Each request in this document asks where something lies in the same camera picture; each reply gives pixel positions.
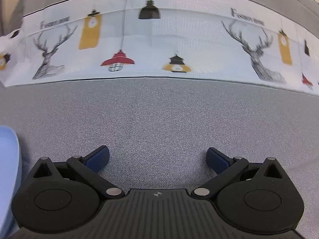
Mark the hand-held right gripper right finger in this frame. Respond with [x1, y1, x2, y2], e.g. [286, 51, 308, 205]
[192, 147, 283, 201]

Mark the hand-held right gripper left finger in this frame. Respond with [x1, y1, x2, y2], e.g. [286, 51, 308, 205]
[32, 146, 125, 200]

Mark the blue round plate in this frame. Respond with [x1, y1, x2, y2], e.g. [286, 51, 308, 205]
[0, 126, 22, 239]

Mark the grey printed tablecloth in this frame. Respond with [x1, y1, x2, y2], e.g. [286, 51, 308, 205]
[0, 0, 319, 239]

